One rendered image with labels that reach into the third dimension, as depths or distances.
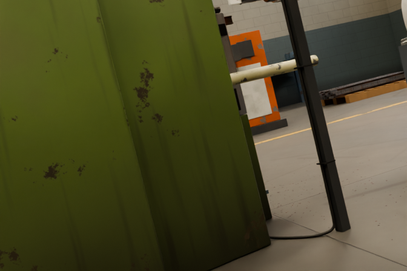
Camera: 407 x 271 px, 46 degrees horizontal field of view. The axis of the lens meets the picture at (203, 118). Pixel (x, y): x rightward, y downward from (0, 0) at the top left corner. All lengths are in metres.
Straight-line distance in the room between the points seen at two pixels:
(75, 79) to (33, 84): 0.12
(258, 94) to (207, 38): 4.32
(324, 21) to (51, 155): 10.25
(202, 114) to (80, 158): 0.47
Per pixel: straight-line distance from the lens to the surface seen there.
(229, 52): 2.09
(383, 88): 7.87
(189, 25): 1.71
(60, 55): 1.45
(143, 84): 1.60
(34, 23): 1.46
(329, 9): 11.52
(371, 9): 12.12
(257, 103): 5.99
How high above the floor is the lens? 0.57
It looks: 2 degrees down
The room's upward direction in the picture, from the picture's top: 14 degrees counter-clockwise
